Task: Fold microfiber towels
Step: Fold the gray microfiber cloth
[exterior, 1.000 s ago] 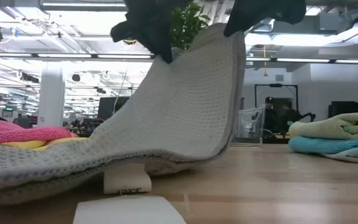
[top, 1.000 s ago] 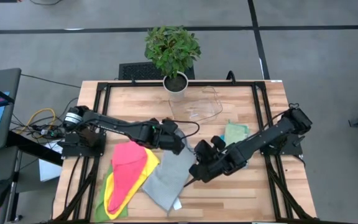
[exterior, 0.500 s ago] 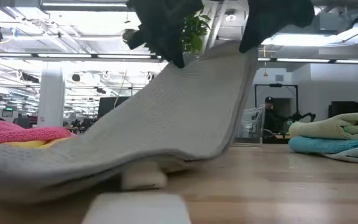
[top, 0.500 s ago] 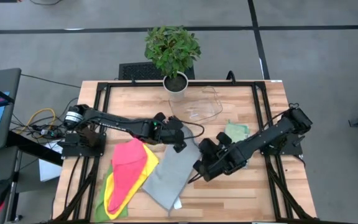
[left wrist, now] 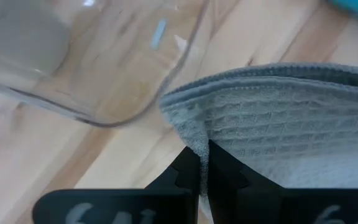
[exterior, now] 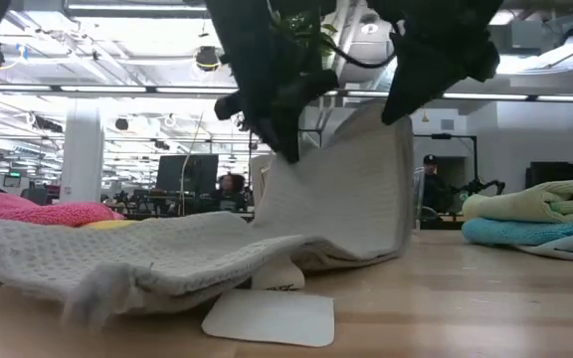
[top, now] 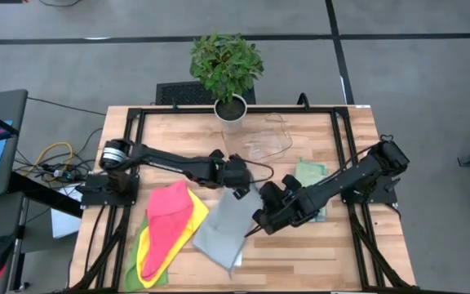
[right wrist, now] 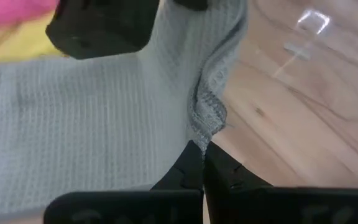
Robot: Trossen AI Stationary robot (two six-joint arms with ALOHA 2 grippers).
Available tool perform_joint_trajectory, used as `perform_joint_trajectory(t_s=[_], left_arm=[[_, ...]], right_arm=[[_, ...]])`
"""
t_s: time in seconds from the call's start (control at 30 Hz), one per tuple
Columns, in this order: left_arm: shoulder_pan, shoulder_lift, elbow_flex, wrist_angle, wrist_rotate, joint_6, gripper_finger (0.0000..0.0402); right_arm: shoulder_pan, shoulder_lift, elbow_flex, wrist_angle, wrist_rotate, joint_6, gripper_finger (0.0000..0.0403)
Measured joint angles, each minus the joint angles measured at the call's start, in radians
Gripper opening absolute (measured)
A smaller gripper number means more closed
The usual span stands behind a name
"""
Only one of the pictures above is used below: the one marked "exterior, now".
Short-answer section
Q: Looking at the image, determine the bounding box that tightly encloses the white plant pot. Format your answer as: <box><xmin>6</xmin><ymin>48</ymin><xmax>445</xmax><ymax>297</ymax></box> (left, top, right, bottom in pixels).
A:
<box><xmin>250</xmin><ymin>153</ymin><xmax>277</xmax><ymax>206</ymax></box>

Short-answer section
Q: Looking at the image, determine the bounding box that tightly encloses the cream printed towel label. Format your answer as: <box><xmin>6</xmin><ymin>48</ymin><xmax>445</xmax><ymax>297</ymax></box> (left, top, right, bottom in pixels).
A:
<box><xmin>251</xmin><ymin>252</ymin><xmax>306</xmax><ymax>292</ymax></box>

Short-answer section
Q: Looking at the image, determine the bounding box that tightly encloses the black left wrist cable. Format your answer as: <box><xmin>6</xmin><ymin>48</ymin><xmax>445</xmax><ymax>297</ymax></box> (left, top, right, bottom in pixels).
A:
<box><xmin>323</xmin><ymin>37</ymin><xmax>398</xmax><ymax>70</ymax></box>

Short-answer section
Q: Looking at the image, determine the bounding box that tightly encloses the black background monitor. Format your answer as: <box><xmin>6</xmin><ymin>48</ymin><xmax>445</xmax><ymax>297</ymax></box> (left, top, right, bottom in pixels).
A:
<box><xmin>155</xmin><ymin>153</ymin><xmax>220</xmax><ymax>196</ymax></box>

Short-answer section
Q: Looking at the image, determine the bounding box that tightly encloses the bright blue ribbed towel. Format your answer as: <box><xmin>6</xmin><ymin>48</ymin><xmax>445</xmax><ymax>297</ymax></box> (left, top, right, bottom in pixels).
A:
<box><xmin>462</xmin><ymin>217</ymin><xmax>573</xmax><ymax>249</ymax></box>

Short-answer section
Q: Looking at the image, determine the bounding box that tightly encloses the green leafy plant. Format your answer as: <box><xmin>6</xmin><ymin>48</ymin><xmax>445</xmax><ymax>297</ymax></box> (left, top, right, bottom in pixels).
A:
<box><xmin>270</xmin><ymin>8</ymin><xmax>338</xmax><ymax>57</ymax></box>

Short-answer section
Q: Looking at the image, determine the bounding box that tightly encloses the pink towel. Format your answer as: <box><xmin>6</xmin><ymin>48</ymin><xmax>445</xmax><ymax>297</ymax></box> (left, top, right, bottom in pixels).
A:
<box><xmin>0</xmin><ymin>187</ymin><xmax>124</xmax><ymax>229</ymax></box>

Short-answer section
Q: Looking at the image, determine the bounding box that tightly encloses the white handwritten paper tag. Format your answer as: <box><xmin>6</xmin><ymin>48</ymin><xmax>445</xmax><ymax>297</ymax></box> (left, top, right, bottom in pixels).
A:
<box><xmin>201</xmin><ymin>289</ymin><xmax>336</xmax><ymax>348</ymax></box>

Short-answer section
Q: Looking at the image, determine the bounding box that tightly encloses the yellow towel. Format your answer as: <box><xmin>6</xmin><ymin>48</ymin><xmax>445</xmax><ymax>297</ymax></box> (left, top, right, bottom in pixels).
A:
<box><xmin>80</xmin><ymin>218</ymin><xmax>139</xmax><ymax>231</ymax></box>

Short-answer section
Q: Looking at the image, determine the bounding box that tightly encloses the white column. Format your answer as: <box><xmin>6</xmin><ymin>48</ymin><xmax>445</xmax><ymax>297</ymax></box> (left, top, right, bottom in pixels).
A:
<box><xmin>60</xmin><ymin>106</ymin><xmax>105</xmax><ymax>203</ymax></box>

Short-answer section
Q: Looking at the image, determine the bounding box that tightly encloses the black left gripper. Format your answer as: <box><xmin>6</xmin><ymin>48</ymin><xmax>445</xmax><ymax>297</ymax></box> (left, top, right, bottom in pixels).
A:
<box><xmin>206</xmin><ymin>0</ymin><xmax>340</xmax><ymax>165</ymax></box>

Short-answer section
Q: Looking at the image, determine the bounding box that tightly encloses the light blue teal-edged towel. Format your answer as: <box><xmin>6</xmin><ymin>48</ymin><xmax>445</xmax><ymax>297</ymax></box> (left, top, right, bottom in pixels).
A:
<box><xmin>514</xmin><ymin>233</ymin><xmax>573</xmax><ymax>264</ymax></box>

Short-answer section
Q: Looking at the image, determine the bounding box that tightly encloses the pale green towel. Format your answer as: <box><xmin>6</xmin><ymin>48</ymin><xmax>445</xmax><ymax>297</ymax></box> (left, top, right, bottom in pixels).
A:
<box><xmin>462</xmin><ymin>176</ymin><xmax>573</xmax><ymax>224</ymax></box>

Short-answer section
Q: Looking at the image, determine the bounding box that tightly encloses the black cabinet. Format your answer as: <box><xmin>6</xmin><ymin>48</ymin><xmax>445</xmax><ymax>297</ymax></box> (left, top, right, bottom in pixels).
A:
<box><xmin>524</xmin><ymin>160</ymin><xmax>573</xmax><ymax>190</ymax></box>

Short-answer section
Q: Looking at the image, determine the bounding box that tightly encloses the person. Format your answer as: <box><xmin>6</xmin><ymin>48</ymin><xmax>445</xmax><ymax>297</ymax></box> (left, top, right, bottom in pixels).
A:
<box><xmin>421</xmin><ymin>153</ymin><xmax>455</xmax><ymax>215</ymax></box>
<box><xmin>215</xmin><ymin>172</ymin><xmax>248</xmax><ymax>213</ymax></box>

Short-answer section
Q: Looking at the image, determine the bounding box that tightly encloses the grey waffle towel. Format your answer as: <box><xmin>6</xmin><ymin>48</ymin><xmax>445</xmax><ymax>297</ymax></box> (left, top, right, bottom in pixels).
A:
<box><xmin>0</xmin><ymin>101</ymin><xmax>416</xmax><ymax>329</ymax></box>

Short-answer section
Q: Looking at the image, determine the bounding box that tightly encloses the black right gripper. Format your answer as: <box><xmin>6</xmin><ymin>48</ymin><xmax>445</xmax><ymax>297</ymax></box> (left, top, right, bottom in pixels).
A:
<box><xmin>365</xmin><ymin>0</ymin><xmax>504</xmax><ymax>125</ymax></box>

